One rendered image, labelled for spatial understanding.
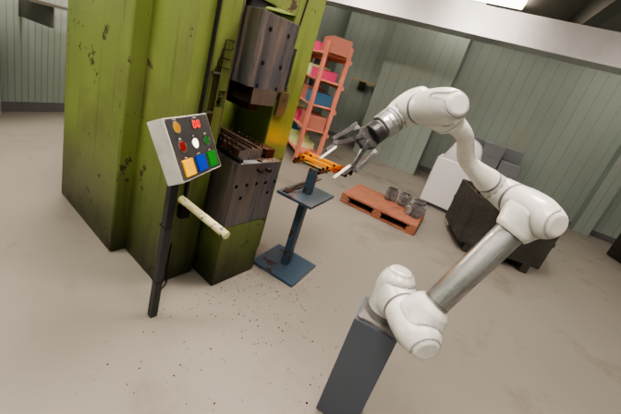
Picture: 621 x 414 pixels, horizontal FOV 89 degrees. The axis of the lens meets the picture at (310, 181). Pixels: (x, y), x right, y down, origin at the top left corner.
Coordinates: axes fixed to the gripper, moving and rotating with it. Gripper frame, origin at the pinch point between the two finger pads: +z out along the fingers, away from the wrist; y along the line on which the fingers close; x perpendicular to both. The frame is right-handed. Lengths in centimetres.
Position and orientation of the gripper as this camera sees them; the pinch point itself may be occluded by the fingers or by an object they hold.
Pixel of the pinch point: (333, 164)
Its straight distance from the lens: 103.3
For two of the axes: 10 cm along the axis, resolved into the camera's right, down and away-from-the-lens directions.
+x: -1.6, 0.7, 9.8
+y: 5.9, 8.1, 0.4
